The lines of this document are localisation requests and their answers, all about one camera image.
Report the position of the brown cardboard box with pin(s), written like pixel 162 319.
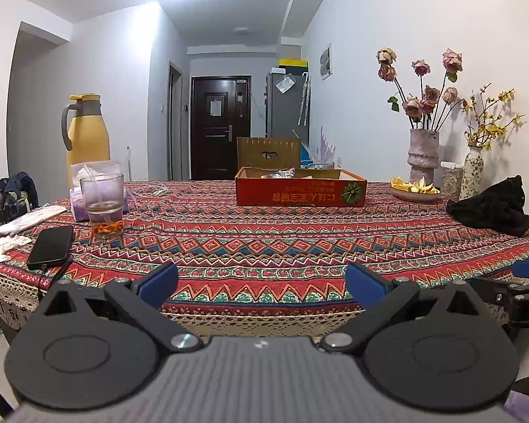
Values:
pixel 269 154

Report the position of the storage cart with bottles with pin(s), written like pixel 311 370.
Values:
pixel 319 166

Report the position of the bowl of yellow peels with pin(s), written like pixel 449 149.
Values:
pixel 414 185

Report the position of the purple feather decoration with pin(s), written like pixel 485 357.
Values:
pixel 324 150

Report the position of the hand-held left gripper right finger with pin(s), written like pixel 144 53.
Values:
pixel 365 283

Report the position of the dried pink roses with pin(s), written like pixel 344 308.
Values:
pixel 423 92

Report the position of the patterned red tablecloth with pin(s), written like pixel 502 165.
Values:
pixel 269 238

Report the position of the bag of purple tissue packs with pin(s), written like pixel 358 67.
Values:
pixel 77 194

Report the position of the clear jar of seeds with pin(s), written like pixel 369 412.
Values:
pixel 451 178

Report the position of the yellow box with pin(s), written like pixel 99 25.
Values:
pixel 292 62

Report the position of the white folded umbrella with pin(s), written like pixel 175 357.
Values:
pixel 305 99

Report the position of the clear plastic bag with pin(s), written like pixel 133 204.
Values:
pixel 285 83

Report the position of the orange cardboard box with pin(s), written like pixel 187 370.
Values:
pixel 291 194

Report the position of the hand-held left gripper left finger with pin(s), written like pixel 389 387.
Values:
pixel 158 282

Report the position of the crumpled white tissue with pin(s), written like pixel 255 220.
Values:
pixel 2 249

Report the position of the pile of silver snack packets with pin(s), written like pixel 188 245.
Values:
pixel 280 174

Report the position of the yellow flower branches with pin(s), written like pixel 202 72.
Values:
pixel 489 123

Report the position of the glass cup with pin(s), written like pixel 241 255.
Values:
pixel 103 211

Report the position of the black smartphone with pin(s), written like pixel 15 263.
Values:
pixel 50 246

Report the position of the wall picture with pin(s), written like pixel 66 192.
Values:
pixel 326 61

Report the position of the dark entrance door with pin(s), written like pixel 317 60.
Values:
pixel 220 127

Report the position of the black cloth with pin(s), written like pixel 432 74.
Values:
pixel 493 207

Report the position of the grey refrigerator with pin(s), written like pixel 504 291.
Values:
pixel 286 105

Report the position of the yellow thermos jug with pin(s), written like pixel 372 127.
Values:
pixel 88 136

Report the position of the floral white vase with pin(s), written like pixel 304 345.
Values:
pixel 472 174

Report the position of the round ceiling lamp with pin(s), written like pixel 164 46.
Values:
pixel 241 31

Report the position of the pink ceramic vase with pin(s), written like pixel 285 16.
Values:
pixel 423 154

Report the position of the paper note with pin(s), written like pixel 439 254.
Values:
pixel 215 107

